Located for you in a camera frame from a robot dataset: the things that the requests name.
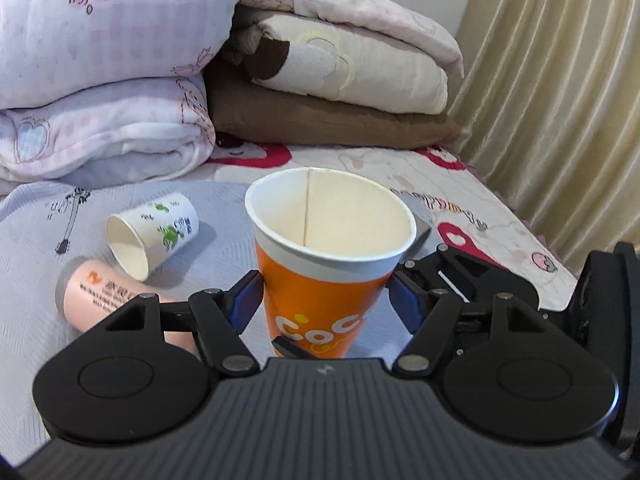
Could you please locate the pink cartoon pillow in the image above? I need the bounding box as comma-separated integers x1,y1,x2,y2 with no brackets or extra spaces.
241,0,464,78

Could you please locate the orange paper cup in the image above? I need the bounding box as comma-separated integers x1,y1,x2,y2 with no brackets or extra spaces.
244,168,416,360

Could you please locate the brown pillow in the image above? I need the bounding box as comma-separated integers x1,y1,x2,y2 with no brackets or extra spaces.
206,77,461,150

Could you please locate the beige curtain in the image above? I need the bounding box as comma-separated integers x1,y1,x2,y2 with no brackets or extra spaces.
450,0,639,270

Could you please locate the cream folded blanket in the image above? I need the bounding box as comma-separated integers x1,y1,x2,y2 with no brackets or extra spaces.
232,6,448,115

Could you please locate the lilac folded quilt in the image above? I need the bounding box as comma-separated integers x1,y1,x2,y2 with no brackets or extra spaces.
1,0,239,192

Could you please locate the pink cylindrical cup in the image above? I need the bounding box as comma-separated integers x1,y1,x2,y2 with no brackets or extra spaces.
54,258,174,333

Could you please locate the white cup green print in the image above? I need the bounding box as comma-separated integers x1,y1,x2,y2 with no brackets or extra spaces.
105,193,200,282

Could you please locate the cartoon print bedsheet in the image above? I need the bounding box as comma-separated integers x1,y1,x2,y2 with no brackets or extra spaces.
198,142,576,311

